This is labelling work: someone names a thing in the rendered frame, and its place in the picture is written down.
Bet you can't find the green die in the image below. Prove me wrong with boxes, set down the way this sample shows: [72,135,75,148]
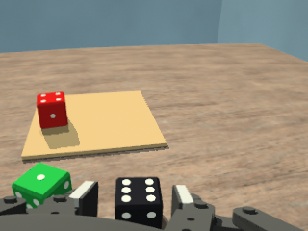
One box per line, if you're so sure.
[12,163,72,208]

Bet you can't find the black die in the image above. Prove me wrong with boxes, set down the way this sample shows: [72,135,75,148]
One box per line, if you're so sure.
[115,177,163,229]

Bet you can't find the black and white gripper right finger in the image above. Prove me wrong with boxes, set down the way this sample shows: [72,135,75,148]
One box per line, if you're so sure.
[164,185,304,231]

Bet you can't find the tan flat mat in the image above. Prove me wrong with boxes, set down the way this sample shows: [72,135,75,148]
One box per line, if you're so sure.
[21,91,167,160]

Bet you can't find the red die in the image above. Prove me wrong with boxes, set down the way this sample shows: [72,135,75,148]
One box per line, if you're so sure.
[37,92,68,129]

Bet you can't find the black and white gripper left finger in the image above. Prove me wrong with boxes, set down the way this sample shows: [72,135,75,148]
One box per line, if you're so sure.
[0,181,98,217]

